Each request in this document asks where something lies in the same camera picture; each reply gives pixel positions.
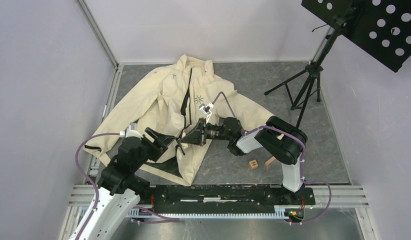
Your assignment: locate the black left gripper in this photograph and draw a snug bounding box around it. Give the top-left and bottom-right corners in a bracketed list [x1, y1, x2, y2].
[132, 126, 176, 170]

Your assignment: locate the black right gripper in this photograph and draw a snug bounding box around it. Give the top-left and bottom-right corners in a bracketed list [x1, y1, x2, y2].
[180, 117, 232, 147]

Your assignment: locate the cream zip-up jacket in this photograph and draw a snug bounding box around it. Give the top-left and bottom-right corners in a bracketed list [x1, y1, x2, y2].
[83, 55, 272, 165]

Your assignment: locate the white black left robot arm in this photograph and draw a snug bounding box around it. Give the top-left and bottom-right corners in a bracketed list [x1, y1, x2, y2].
[70, 127, 176, 240]

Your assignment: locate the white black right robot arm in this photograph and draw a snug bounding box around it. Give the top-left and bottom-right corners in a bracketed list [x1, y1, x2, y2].
[180, 116, 308, 204]

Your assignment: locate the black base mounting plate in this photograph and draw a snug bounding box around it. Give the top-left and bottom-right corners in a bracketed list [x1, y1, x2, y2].
[139, 184, 316, 214]

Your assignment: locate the small wooden letter block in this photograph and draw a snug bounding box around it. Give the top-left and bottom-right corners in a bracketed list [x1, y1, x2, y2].
[248, 159, 259, 170]

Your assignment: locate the small wooden stick block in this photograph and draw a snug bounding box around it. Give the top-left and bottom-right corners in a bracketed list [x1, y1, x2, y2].
[264, 156, 276, 167]

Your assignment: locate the black music stand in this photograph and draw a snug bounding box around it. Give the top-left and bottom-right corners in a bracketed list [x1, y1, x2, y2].
[264, 0, 411, 128]

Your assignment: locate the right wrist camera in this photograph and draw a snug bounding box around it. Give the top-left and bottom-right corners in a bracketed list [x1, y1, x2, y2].
[199, 102, 214, 124]

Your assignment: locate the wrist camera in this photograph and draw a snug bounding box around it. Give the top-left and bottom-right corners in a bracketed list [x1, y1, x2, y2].
[199, 102, 214, 124]
[119, 122, 142, 138]

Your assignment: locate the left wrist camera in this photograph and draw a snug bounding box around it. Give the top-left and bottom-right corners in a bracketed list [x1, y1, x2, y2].
[119, 122, 142, 138]

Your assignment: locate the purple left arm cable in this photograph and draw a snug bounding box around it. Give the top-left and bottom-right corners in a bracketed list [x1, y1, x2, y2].
[74, 132, 180, 240]

